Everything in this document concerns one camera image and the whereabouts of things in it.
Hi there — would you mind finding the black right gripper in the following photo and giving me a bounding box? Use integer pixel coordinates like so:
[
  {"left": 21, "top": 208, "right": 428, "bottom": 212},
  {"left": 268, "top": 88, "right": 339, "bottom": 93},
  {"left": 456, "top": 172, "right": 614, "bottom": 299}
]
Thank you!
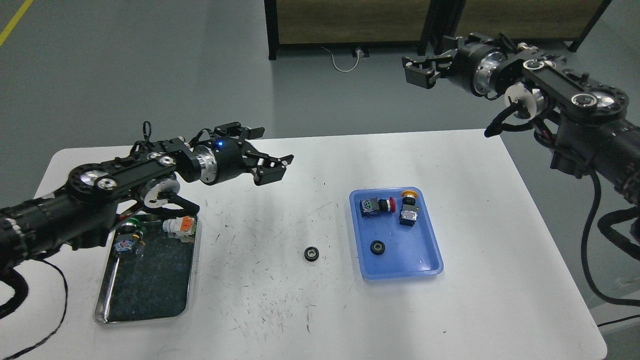
[{"left": 402, "top": 32, "right": 522, "bottom": 101}]

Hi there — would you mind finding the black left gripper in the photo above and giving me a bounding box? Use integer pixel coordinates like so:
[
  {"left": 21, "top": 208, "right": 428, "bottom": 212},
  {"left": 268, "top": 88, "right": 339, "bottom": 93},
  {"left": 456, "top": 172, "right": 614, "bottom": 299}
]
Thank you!
[{"left": 193, "top": 123, "right": 295, "bottom": 186}]

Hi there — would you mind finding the black gear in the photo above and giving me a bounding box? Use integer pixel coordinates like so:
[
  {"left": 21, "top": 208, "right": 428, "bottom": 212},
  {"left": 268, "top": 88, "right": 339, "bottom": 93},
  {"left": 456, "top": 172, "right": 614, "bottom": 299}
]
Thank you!
[
  {"left": 303, "top": 246, "right": 319, "bottom": 262},
  {"left": 369, "top": 240, "right": 386, "bottom": 256}
]

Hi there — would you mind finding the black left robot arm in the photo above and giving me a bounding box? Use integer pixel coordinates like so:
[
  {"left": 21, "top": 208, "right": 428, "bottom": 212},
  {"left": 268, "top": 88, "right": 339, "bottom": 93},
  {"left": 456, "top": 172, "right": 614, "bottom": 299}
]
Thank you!
[{"left": 0, "top": 121, "right": 294, "bottom": 318}]

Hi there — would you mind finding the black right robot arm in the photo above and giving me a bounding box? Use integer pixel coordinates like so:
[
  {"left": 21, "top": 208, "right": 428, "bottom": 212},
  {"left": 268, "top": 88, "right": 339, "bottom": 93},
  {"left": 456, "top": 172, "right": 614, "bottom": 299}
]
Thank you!
[{"left": 402, "top": 32, "right": 640, "bottom": 307}]

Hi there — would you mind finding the left wooden cabinet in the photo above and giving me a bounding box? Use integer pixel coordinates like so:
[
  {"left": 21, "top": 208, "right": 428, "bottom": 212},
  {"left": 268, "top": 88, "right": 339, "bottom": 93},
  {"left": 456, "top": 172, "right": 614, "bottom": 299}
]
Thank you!
[{"left": 263, "top": 0, "right": 442, "bottom": 60}]

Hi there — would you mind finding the metal tray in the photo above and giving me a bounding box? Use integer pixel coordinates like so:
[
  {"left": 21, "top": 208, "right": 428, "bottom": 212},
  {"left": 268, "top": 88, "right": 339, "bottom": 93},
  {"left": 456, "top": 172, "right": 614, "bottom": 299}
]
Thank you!
[{"left": 93, "top": 214, "right": 199, "bottom": 324}]

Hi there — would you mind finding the blue plastic tray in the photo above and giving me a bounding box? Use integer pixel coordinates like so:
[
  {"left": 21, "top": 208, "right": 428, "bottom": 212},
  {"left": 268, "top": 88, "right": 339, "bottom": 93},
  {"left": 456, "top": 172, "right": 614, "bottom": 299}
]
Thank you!
[{"left": 349, "top": 187, "right": 444, "bottom": 280}]

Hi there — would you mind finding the white cable on floor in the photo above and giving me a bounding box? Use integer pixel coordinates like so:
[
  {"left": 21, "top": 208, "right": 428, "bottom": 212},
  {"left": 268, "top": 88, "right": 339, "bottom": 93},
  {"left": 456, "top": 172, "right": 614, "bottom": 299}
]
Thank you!
[{"left": 320, "top": 46, "right": 368, "bottom": 73}]

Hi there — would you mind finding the orange white switch module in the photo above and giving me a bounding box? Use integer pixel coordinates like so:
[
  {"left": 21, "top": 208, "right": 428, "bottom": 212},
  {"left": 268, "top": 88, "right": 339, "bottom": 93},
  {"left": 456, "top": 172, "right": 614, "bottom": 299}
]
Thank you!
[{"left": 162, "top": 216, "right": 197, "bottom": 243}]

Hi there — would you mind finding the red push button switch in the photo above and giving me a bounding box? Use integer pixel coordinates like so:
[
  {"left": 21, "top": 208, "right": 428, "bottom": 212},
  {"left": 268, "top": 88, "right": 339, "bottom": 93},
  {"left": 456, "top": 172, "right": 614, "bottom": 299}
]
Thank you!
[{"left": 359, "top": 197, "right": 397, "bottom": 218}]

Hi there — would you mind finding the green push button switch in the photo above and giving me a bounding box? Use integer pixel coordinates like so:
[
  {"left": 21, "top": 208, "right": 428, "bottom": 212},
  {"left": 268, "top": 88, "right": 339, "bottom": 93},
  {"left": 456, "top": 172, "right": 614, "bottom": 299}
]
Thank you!
[{"left": 112, "top": 217, "right": 146, "bottom": 258}]

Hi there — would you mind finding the yellow push button switch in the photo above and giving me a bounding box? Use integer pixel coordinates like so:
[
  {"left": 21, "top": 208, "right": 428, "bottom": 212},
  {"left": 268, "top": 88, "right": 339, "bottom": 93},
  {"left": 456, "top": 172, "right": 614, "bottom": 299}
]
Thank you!
[{"left": 398, "top": 189, "right": 419, "bottom": 227}]

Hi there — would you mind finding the black cable bottom right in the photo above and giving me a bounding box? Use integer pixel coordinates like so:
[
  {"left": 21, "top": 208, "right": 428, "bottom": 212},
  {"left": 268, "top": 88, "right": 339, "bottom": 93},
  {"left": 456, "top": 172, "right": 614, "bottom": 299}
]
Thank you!
[{"left": 596, "top": 315, "right": 640, "bottom": 328}]

